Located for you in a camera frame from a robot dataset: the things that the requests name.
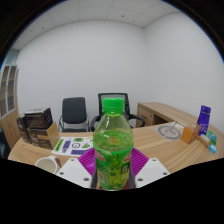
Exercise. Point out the small blue box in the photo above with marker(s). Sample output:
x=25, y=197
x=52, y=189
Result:
x=212, y=149

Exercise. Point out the black leather sofa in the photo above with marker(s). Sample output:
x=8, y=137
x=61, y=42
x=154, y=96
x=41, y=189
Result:
x=3, y=146

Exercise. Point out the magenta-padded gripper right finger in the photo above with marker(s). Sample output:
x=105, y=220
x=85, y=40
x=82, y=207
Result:
x=151, y=171

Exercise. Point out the white and brown cup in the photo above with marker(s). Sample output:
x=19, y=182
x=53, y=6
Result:
x=46, y=164

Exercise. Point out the wooden shelf cabinet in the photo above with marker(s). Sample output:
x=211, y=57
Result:
x=10, y=130

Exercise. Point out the small tan box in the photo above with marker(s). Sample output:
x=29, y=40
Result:
x=203, y=140

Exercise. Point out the black mesh office chair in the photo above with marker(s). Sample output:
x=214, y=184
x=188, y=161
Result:
x=133, y=118

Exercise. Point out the orange wooden box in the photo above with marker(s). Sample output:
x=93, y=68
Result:
x=189, y=134

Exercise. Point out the black padded office chair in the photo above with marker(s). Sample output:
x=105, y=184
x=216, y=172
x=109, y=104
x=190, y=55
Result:
x=74, y=110

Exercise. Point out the green box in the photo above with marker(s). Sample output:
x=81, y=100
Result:
x=212, y=136

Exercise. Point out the purple box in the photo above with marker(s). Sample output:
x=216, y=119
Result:
x=204, y=120

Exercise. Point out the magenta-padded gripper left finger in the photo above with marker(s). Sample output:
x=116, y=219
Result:
x=73, y=171

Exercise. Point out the green drink bottle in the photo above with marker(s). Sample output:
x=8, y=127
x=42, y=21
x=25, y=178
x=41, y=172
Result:
x=113, y=146

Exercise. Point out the printed paper sheet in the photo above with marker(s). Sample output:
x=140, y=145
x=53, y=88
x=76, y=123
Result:
x=71, y=146

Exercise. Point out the dark brown carton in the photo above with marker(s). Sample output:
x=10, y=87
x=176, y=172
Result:
x=38, y=118
x=38, y=138

